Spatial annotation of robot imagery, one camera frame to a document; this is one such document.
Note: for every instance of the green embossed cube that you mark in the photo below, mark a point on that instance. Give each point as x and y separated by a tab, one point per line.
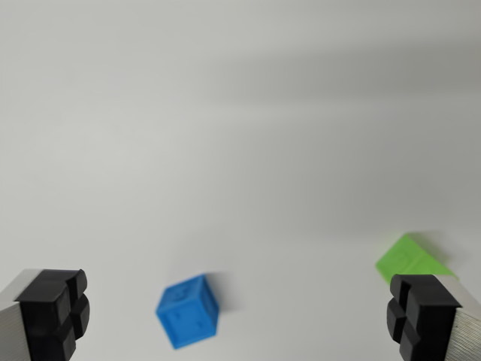
404	255

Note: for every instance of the black-tipped silver gripper right finger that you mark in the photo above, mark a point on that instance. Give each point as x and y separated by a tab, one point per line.
428	319

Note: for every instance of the black-tipped silver gripper left finger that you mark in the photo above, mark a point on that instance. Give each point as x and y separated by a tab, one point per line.
41	319

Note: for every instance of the blue embossed cube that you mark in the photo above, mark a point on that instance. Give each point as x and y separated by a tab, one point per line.
188	316

